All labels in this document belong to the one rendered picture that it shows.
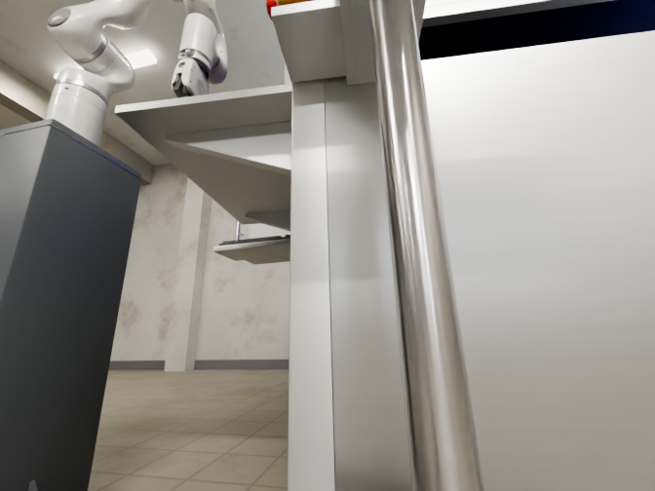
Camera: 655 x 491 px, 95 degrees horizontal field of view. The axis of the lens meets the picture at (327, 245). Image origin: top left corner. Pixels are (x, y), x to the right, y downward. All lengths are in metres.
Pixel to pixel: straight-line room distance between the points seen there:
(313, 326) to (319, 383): 0.08
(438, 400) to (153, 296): 5.02
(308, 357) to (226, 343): 3.93
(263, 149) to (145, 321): 4.61
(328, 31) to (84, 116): 0.72
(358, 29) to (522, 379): 0.56
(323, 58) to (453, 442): 0.58
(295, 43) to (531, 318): 0.57
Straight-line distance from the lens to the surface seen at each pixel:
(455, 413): 0.26
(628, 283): 0.59
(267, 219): 1.21
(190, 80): 0.92
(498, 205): 0.55
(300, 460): 0.50
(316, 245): 0.49
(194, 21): 1.07
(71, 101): 1.10
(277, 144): 0.72
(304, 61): 0.64
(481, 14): 0.81
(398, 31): 0.39
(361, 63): 0.62
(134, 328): 5.31
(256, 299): 4.22
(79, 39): 1.21
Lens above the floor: 0.38
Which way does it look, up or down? 17 degrees up
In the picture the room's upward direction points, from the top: 1 degrees counter-clockwise
